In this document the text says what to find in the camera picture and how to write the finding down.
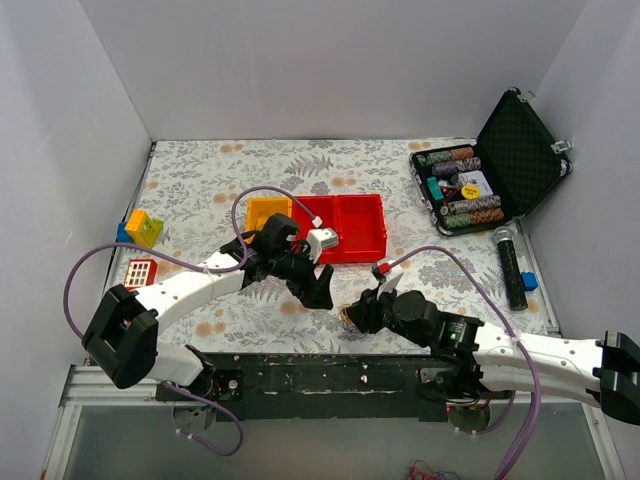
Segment yellow plastic bin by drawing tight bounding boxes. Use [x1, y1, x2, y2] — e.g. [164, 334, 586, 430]
[245, 197, 292, 232]

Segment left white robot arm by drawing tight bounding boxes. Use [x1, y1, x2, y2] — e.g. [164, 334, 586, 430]
[82, 214, 339, 400]

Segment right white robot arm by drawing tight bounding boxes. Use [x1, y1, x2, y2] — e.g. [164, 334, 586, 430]
[344, 289, 639, 425]

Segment floral table mat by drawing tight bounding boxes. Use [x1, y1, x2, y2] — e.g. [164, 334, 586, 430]
[135, 139, 558, 354]

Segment red white window block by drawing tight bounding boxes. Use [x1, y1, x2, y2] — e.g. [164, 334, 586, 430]
[123, 258, 158, 291]

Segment yellow green blue block stack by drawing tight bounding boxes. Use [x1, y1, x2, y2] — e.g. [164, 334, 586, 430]
[116, 209, 164, 248]

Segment black microphone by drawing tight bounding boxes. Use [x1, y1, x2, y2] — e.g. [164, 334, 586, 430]
[492, 226, 528, 311]

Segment small blue toy block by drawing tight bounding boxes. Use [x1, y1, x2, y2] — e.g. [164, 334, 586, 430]
[521, 272, 539, 292]

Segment black poker chip case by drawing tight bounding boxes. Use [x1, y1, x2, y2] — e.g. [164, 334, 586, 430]
[409, 88, 572, 237]

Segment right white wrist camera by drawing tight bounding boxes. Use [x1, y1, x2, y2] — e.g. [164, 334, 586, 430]
[371, 259, 404, 299]

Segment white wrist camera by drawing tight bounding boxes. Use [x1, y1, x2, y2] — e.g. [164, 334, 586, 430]
[306, 216, 339, 264]
[371, 259, 404, 299]

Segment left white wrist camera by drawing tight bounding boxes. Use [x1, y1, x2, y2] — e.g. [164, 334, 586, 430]
[306, 216, 339, 264]

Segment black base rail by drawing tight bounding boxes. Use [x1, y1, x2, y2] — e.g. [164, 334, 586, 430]
[186, 353, 511, 422]

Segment wire bundle on floor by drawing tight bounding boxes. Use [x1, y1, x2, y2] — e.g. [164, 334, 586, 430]
[405, 458, 464, 480]

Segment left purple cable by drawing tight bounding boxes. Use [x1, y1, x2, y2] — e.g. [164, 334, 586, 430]
[62, 185, 321, 457]

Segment purple cable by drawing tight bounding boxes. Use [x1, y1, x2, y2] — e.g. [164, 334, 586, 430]
[62, 185, 321, 457]
[379, 244, 544, 480]

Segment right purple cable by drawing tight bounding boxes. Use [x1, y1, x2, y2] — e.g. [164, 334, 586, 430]
[379, 244, 544, 480]

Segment aluminium frame rail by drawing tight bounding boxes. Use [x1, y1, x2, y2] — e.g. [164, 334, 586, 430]
[41, 366, 174, 479]

